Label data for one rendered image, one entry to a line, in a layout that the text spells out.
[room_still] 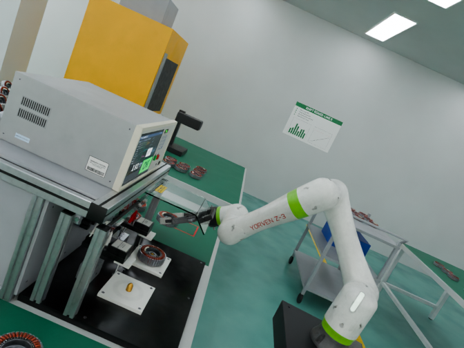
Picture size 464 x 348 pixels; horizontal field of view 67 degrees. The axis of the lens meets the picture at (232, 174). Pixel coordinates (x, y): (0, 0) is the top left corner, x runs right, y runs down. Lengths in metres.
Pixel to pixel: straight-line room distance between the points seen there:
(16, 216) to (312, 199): 0.93
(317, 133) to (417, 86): 1.84
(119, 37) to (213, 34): 2.12
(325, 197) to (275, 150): 5.16
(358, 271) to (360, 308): 0.20
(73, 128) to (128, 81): 3.74
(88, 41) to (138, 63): 0.70
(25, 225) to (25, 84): 0.39
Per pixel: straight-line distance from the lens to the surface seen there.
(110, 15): 5.00
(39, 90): 1.14
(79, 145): 1.09
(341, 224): 1.46
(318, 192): 1.29
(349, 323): 1.36
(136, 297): 1.25
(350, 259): 1.48
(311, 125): 6.45
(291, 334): 1.37
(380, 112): 6.73
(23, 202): 1.06
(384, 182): 6.91
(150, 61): 4.75
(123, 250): 1.19
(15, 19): 4.95
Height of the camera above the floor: 1.50
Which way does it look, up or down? 11 degrees down
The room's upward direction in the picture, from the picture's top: 25 degrees clockwise
